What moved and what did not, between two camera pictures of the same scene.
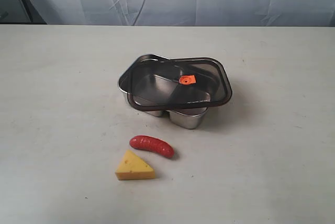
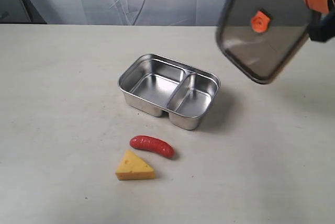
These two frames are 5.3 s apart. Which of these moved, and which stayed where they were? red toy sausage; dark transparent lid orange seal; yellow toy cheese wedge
Moved: dark transparent lid orange seal
Stayed: yellow toy cheese wedge; red toy sausage
